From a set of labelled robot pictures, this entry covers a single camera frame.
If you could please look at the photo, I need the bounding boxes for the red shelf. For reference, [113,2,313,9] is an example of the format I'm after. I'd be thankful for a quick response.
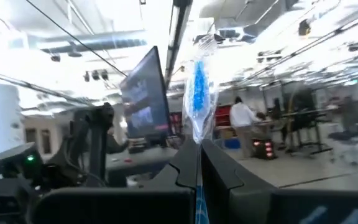
[213,105,232,128]

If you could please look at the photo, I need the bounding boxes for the monitor with blue screen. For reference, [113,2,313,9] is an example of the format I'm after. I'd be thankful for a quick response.
[119,45,173,147]

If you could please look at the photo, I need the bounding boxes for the blue bin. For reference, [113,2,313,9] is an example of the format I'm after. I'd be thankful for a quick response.
[223,138,241,150]

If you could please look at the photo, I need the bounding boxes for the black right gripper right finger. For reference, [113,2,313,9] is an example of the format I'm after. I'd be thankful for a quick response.
[201,139,358,224]

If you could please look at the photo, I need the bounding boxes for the blue toothbrush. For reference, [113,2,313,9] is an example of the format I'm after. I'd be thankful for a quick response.
[181,32,219,224]

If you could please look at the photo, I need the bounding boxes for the black computer red lights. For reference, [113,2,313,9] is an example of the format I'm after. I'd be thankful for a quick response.
[250,138,275,161]

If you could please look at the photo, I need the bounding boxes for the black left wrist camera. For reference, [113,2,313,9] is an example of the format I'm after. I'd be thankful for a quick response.
[0,179,29,224]

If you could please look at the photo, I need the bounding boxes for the black table rig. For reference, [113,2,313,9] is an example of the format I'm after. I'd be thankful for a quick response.
[272,83,335,156]

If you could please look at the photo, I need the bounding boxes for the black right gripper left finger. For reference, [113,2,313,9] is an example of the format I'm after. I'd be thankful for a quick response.
[31,139,200,224]

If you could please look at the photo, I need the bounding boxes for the person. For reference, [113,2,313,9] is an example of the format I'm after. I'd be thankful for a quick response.
[229,96,262,158]

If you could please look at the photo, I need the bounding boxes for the thin black cable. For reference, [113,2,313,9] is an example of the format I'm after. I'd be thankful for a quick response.
[25,0,127,77]

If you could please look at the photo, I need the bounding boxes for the black rig post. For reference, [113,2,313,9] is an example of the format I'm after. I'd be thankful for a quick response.
[164,0,195,90]

